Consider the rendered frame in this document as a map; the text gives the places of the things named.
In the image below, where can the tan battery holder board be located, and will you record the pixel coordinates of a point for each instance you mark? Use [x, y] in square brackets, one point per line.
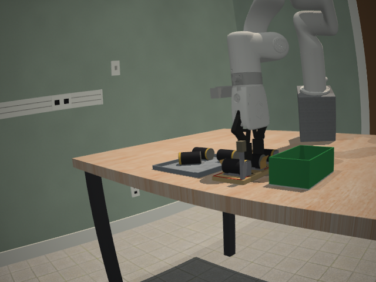
[245, 169]

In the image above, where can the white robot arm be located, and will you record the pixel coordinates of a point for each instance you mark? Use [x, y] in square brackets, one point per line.
[248, 49]

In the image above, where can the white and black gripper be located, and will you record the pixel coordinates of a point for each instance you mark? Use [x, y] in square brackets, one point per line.
[249, 108]

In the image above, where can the black battery with gold end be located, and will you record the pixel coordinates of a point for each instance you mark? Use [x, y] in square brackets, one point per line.
[206, 153]
[255, 162]
[230, 166]
[189, 157]
[224, 153]
[269, 152]

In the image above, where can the green open-top box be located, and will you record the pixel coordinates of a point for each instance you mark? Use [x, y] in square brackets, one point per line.
[301, 167]

